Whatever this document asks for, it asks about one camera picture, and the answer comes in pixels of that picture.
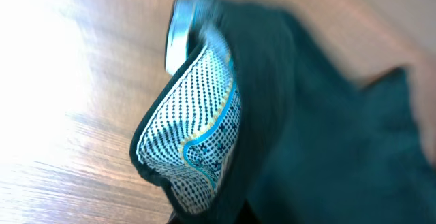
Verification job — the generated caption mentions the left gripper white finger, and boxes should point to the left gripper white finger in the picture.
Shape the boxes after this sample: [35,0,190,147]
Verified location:
[165,0,218,76]

